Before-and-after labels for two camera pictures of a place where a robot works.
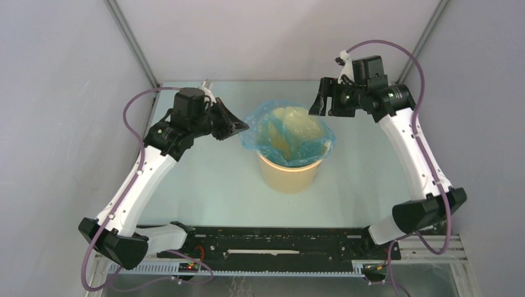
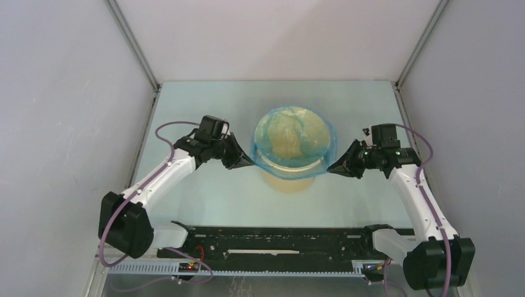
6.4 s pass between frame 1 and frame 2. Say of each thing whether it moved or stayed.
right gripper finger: moved
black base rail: stayed
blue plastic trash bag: moved
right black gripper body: moved
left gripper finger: moved
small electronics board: stayed
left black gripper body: moved
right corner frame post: stayed
